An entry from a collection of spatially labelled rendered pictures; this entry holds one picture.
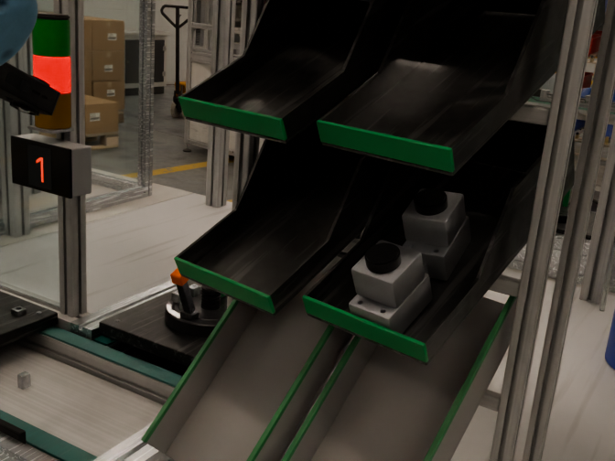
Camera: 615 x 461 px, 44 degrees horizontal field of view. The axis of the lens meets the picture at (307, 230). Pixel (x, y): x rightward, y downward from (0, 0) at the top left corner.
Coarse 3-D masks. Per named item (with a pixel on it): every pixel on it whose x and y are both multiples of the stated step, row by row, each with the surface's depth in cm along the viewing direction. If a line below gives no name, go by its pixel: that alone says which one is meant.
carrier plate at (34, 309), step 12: (0, 300) 120; (12, 300) 121; (24, 300) 121; (0, 312) 116; (36, 312) 117; (48, 312) 118; (0, 324) 112; (12, 324) 113; (24, 324) 113; (36, 324) 114; (48, 324) 117; (0, 336) 109; (12, 336) 111; (24, 336) 113
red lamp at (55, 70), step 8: (40, 56) 104; (40, 64) 104; (48, 64) 104; (56, 64) 104; (64, 64) 105; (40, 72) 104; (48, 72) 104; (56, 72) 105; (64, 72) 105; (48, 80) 105; (56, 80) 105; (64, 80) 106; (56, 88) 105; (64, 88) 106
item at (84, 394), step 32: (0, 288) 129; (64, 320) 118; (0, 352) 115; (32, 352) 116; (64, 352) 114; (96, 352) 111; (0, 384) 106; (32, 384) 107; (64, 384) 108; (96, 384) 108; (128, 384) 109; (160, 384) 105; (0, 416) 93; (32, 416) 99; (64, 416) 100; (96, 416) 101; (128, 416) 101; (64, 448) 88; (96, 448) 94
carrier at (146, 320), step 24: (192, 288) 122; (144, 312) 120; (168, 312) 116; (192, 312) 115; (216, 312) 118; (120, 336) 114; (144, 336) 112; (168, 336) 113; (192, 336) 114; (192, 360) 107
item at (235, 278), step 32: (256, 160) 81; (288, 160) 85; (320, 160) 89; (352, 160) 88; (384, 160) 77; (256, 192) 82; (288, 192) 85; (320, 192) 84; (352, 192) 74; (224, 224) 80; (256, 224) 81; (288, 224) 80; (320, 224) 79; (352, 224) 75; (192, 256) 78; (224, 256) 78; (256, 256) 77; (288, 256) 76; (320, 256) 73; (224, 288) 73; (256, 288) 73; (288, 288) 70
